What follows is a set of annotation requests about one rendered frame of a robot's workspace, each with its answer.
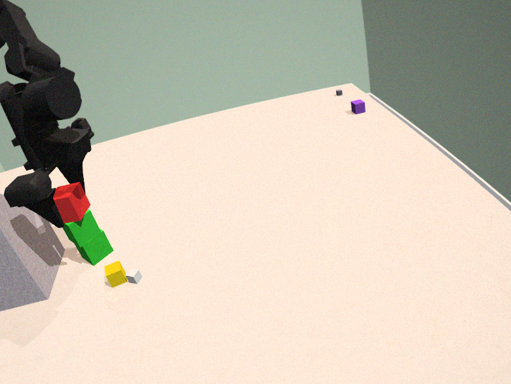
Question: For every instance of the yellow block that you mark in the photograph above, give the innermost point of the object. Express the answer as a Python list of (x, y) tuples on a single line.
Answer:
[(115, 274)]

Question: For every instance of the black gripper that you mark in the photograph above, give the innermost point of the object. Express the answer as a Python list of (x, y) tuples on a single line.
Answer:
[(34, 190)]

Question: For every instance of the red block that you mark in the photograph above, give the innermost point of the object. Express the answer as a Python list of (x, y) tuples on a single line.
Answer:
[(71, 202)]

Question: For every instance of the purple block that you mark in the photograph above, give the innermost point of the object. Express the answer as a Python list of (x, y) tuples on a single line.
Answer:
[(358, 106)]

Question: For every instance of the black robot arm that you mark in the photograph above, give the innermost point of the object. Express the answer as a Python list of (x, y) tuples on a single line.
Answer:
[(50, 95)]

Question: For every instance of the green block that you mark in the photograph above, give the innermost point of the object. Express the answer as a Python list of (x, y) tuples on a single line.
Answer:
[(80, 232), (96, 249)]

